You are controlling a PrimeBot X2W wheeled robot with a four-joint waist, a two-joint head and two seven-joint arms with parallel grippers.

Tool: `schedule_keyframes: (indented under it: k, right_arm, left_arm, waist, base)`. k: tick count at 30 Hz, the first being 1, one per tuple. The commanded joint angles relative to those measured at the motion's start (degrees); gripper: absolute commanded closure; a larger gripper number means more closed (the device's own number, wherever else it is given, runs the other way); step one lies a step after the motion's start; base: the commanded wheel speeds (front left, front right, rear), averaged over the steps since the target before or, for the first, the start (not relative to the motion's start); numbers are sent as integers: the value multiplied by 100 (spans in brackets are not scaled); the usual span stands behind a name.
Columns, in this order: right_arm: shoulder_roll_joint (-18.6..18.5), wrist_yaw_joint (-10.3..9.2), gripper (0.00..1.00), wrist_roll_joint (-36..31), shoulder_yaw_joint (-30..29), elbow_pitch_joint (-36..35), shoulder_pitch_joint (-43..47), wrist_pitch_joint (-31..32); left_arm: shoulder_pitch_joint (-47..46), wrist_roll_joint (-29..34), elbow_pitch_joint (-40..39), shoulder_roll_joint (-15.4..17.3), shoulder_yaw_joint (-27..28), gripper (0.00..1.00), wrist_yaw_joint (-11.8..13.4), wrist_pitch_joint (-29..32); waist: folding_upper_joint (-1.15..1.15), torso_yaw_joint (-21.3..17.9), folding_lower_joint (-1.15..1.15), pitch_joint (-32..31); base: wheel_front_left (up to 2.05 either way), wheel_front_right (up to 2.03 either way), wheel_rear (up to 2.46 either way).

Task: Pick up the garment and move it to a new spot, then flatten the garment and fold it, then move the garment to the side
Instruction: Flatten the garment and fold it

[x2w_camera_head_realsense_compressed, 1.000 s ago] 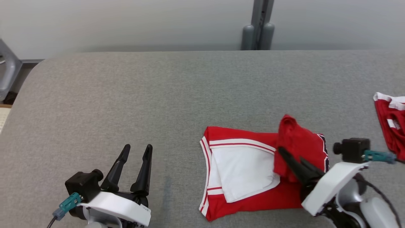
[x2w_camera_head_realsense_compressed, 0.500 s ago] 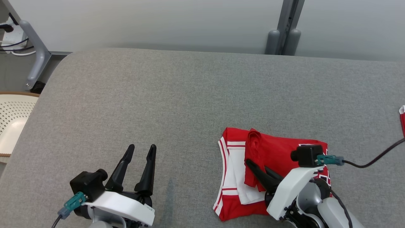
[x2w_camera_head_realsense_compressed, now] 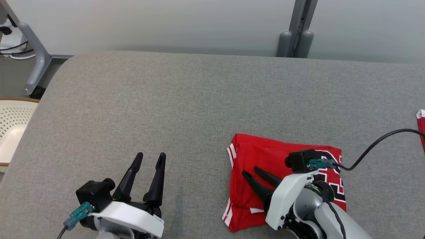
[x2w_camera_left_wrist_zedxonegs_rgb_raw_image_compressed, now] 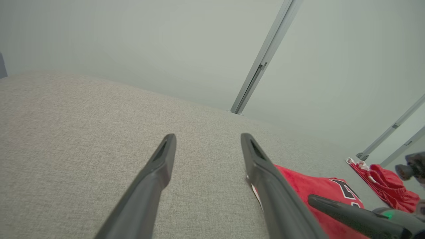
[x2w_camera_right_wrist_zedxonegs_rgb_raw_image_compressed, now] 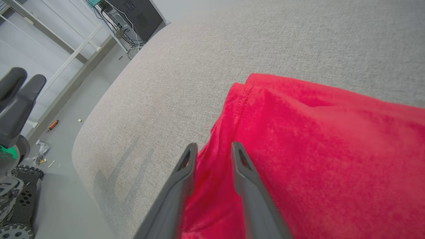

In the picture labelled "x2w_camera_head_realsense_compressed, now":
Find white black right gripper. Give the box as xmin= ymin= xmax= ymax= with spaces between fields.
xmin=242 ymin=166 xmax=319 ymax=231

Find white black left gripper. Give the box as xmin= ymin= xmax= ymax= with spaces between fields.
xmin=87 ymin=152 xmax=167 ymax=239

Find red white sports jersey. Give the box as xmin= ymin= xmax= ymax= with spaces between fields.
xmin=222 ymin=133 xmax=347 ymax=233

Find red shorts with white trim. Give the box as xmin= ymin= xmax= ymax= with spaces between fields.
xmin=416 ymin=110 xmax=425 ymax=155

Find cream perforated laundry basket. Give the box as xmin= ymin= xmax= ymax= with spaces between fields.
xmin=0 ymin=97 xmax=40 ymax=174

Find black caster foot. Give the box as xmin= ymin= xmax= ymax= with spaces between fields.
xmin=30 ymin=86 xmax=47 ymax=101

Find grey metal table leg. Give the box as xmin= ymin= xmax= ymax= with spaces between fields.
xmin=0 ymin=0 xmax=52 ymax=97

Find white power strip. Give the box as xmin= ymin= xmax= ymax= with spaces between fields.
xmin=0 ymin=18 xmax=24 ymax=51

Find right camera cable teal plug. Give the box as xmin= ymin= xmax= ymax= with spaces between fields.
xmin=307 ymin=129 xmax=425 ymax=172

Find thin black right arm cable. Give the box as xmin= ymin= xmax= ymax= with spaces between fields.
xmin=327 ymin=202 xmax=348 ymax=239

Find grey partition post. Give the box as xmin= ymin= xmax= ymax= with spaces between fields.
xmin=277 ymin=0 xmax=318 ymax=59

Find white floor cable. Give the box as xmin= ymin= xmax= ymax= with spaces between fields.
xmin=8 ymin=52 xmax=36 ymax=60

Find black floor cable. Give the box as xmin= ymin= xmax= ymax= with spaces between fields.
xmin=0 ymin=40 xmax=34 ymax=56

